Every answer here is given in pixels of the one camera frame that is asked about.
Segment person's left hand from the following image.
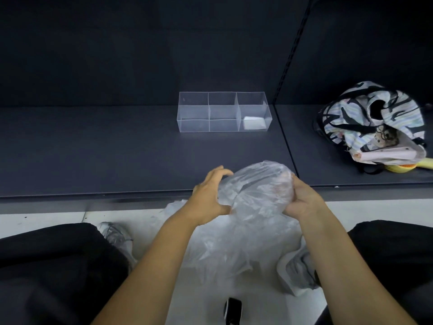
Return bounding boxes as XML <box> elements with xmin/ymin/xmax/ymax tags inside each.
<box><xmin>184</xmin><ymin>165</ymin><xmax>235</xmax><ymax>227</ymax></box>

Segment person's right hand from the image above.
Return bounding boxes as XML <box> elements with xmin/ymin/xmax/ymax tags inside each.
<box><xmin>283</xmin><ymin>173</ymin><xmax>328</xmax><ymax>221</ymax></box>

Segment clear plastic bag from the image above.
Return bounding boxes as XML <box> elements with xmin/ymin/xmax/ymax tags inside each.
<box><xmin>243</xmin><ymin>115</ymin><xmax>268</xmax><ymax>131</ymax></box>
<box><xmin>217</xmin><ymin>160</ymin><xmax>296</xmax><ymax>223</ymax></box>

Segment pile of plastic bags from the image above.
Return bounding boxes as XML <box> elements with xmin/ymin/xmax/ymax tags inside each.
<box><xmin>148</xmin><ymin>199</ymin><xmax>305</xmax><ymax>285</ymax></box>

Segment clear three-compartment plastic box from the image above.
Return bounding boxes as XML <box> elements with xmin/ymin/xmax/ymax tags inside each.
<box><xmin>176</xmin><ymin>91</ymin><xmax>273</xmax><ymax>133</ymax></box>

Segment person's left forearm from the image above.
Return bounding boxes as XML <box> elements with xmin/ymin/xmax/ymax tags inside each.
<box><xmin>91</xmin><ymin>213</ymin><xmax>199</xmax><ymax>325</ymax></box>

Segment person's right forearm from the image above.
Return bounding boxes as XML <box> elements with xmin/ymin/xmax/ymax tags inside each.
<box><xmin>297</xmin><ymin>206</ymin><xmax>419</xmax><ymax>325</ymax></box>

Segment person's right grey shoe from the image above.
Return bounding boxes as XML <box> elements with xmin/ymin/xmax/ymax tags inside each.
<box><xmin>276</xmin><ymin>237</ymin><xmax>321</xmax><ymax>297</ymax></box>

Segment black white striped tote bag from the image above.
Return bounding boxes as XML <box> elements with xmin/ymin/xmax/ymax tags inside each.
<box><xmin>313</xmin><ymin>81</ymin><xmax>428</xmax><ymax>175</ymax></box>

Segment pink white folder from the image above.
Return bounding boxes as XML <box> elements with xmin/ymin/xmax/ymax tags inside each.
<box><xmin>351</xmin><ymin>145</ymin><xmax>427</xmax><ymax>166</ymax></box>

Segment small brown plush toy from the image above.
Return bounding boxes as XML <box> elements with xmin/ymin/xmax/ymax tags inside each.
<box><xmin>373</xmin><ymin>125</ymin><xmax>400</xmax><ymax>149</ymax></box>

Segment yellow plastic item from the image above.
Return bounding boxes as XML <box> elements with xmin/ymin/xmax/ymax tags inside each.
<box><xmin>385</xmin><ymin>157</ymin><xmax>433</xmax><ymax>174</ymax></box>

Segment black rolling stool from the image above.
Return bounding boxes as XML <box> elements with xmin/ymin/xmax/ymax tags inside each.
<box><xmin>223</xmin><ymin>297</ymin><xmax>244</xmax><ymax>325</ymax></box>

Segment black trousers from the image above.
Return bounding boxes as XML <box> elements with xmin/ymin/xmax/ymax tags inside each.
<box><xmin>0</xmin><ymin>219</ymin><xmax>433</xmax><ymax>325</ymax></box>

